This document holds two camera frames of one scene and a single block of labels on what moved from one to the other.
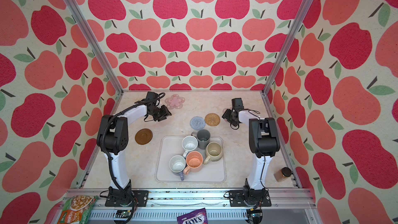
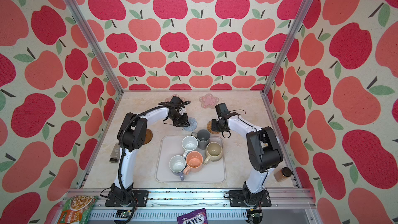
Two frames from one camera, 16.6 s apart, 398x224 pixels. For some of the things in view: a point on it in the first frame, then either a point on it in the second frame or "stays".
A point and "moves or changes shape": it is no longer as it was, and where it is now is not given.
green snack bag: x=76 y=209 stays
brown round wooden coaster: x=143 y=136 stays
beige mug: x=214 y=151 stays
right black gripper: x=226 y=115 to x=214 y=128
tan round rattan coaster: x=212 y=119 to x=209 y=126
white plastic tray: x=168 y=146 stays
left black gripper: x=165 y=113 to x=183 y=123
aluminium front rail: x=294 y=206 stays
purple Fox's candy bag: x=196 y=217 stays
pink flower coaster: x=174 y=101 stays
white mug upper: x=189 y=143 stays
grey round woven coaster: x=197 y=123 moves or changes shape
